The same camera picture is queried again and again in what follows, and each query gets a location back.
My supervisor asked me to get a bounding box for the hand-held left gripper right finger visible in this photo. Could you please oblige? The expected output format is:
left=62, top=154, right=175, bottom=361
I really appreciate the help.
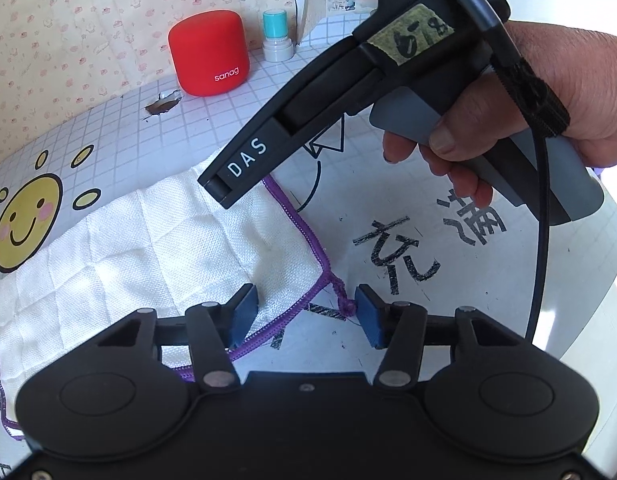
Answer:
left=355, top=284, right=529, bottom=389

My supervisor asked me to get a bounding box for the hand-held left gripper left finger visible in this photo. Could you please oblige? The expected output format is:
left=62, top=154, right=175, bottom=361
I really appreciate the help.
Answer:
left=86, top=283, right=260, bottom=394

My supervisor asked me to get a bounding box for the white towel purple edge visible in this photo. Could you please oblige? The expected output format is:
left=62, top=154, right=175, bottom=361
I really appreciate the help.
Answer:
left=0, top=167, right=359, bottom=442

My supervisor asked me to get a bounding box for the person's right hand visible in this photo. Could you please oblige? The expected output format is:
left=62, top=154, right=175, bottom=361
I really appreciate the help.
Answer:
left=381, top=21, right=617, bottom=207

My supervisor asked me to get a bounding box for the wooden bookshelf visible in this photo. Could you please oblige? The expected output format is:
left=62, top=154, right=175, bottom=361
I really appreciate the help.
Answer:
left=291, top=0, right=384, bottom=46

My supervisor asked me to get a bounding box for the teal capped stamp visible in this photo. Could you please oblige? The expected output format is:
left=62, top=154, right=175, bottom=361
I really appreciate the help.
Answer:
left=261, top=8, right=295, bottom=64

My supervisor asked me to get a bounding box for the red round speaker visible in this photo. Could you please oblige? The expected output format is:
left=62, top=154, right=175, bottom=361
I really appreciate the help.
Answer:
left=167, top=8, right=253, bottom=97

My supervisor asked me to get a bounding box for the black cable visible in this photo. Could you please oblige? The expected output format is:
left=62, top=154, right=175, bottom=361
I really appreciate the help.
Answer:
left=426, top=0, right=572, bottom=343

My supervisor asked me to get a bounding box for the black velcro strap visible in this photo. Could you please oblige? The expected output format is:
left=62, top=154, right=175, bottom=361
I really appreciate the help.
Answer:
left=489, top=57, right=572, bottom=138

